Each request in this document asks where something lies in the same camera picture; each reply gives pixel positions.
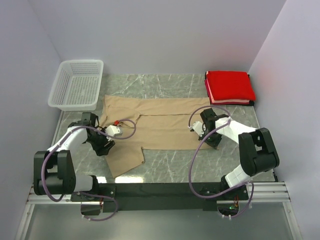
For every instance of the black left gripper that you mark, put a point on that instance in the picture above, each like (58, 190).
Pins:
(101, 149)

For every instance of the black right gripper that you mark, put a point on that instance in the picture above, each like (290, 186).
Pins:
(215, 143)

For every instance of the beige t-shirt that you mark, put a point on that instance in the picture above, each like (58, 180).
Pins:
(149, 124)

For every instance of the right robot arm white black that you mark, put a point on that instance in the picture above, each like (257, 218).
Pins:
(257, 151)

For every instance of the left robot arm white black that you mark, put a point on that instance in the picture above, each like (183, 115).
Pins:
(53, 169)

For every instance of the folded red t-shirt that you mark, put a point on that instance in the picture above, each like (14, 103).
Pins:
(229, 87)

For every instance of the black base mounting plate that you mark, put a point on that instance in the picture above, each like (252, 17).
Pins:
(109, 197)

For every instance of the white plastic basket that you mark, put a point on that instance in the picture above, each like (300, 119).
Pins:
(77, 85)

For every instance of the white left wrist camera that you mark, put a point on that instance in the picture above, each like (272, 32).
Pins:
(114, 129)

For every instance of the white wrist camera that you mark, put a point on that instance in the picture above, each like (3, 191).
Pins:
(114, 129)
(199, 128)

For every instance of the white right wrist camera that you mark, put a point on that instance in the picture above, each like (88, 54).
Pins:
(199, 128)

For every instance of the aluminium frame rail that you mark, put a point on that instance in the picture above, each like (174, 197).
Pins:
(263, 192)

